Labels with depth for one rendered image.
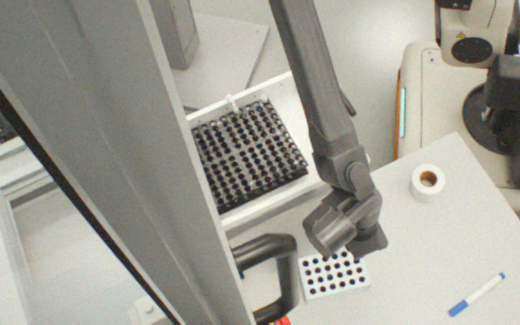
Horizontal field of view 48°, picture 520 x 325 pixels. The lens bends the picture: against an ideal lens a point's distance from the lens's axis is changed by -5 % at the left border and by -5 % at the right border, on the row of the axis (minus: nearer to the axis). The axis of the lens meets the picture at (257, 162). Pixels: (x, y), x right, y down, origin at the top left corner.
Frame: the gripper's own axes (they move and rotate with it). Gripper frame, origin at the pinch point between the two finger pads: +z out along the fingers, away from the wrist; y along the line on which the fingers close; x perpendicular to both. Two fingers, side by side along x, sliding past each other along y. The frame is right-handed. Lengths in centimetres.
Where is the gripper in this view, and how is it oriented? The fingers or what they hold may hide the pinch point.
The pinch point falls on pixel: (357, 244)
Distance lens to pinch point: 113.9
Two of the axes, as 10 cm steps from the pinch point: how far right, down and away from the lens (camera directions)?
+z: 0.9, 4.7, 8.8
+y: 3.4, 8.2, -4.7
